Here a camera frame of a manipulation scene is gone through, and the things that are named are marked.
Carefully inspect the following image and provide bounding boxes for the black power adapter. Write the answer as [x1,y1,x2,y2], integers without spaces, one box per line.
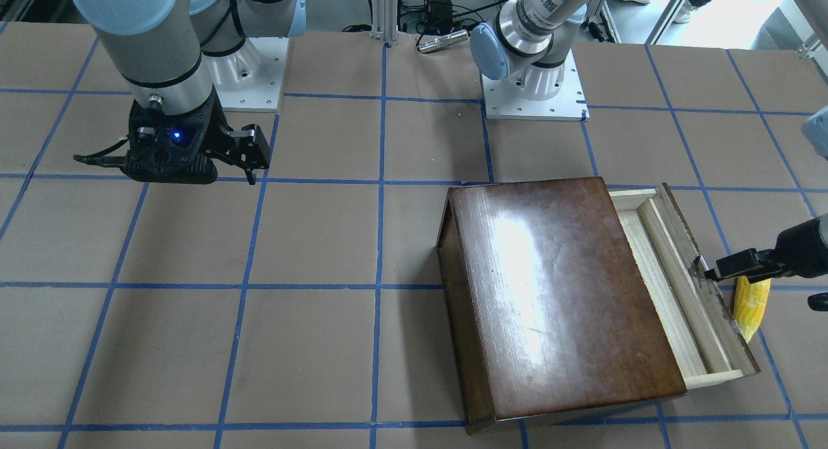
[424,0,453,24]

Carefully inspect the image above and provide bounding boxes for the wooden drawer with white handle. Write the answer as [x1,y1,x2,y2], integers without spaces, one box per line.
[609,184,761,389]

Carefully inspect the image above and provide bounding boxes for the dark wooden drawer box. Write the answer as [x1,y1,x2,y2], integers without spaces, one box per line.
[436,177,687,436]

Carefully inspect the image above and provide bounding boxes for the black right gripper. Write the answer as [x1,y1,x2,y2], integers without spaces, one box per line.
[122,90,271,186]

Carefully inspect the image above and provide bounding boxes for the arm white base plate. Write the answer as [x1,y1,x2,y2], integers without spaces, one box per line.
[480,50,591,121]
[203,38,290,113]

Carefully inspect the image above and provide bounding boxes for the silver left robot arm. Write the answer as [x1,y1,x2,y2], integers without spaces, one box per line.
[470,0,826,282]

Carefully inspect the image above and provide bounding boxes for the yellow corn cob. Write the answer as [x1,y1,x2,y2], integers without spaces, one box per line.
[733,277,772,343]

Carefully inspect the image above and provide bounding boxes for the aluminium frame post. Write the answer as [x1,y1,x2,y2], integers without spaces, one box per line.
[369,0,399,47]

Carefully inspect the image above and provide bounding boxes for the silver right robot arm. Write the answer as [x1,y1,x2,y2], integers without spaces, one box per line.
[72,0,307,184]

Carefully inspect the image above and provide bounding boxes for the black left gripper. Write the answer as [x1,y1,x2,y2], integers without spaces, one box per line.
[704,216,827,282]

